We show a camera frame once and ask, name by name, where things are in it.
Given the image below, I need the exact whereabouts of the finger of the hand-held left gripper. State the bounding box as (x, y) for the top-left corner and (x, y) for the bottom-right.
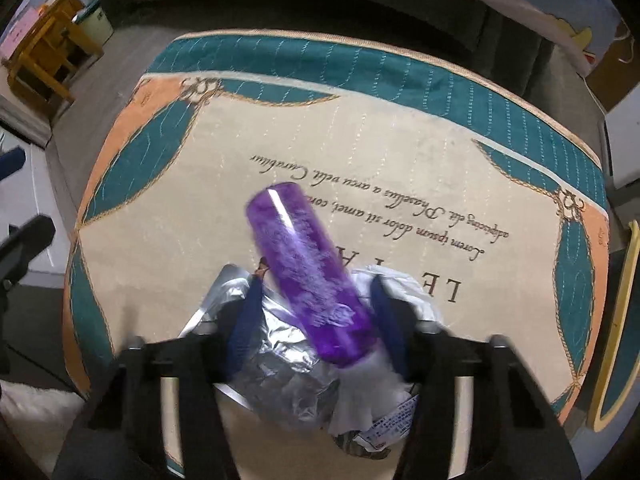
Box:
(0, 146), (27, 179)
(0, 215), (57, 291)

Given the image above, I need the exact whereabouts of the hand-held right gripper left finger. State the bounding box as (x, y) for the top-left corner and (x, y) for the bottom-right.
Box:
(52, 279), (264, 480)

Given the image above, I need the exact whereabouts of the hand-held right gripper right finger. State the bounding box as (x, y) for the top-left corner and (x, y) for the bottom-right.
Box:
(371, 277), (583, 480)

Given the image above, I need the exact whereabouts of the silver foil bag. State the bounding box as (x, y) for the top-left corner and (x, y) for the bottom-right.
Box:
(177, 262), (346, 433)

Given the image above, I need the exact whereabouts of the purple plastic bottle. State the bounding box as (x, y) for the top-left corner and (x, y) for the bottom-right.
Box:
(244, 181), (386, 370)

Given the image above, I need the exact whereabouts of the yellow rimmed trash bin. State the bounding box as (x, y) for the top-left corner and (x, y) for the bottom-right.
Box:
(587, 220), (640, 433)

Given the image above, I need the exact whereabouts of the white storage box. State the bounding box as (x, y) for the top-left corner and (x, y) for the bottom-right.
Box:
(0, 125), (76, 291)

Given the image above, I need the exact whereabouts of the white labelled wrapper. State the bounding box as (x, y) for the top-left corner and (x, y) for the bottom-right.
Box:
(334, 390), (422, 461)

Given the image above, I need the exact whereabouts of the yellow wooden stool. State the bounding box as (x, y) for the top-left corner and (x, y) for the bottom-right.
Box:
(2, 0), (106, 118)

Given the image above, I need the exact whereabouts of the pink paper box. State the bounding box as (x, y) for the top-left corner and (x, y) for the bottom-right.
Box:
(0, 5), (43, 61)

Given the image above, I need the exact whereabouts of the white and green container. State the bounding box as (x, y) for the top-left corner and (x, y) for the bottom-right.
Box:
(72, 0), (116, 48)

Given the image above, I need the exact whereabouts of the white fluffy cloth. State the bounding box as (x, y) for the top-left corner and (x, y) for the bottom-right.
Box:
(0, 385), (87, 461)

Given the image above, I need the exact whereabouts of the teal and orange rug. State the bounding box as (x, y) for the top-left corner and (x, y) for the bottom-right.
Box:
(62, 29), (611, 480)

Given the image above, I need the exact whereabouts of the dark grey sofa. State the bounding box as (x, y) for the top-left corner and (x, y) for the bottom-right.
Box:
(100, 0), (556, 103)

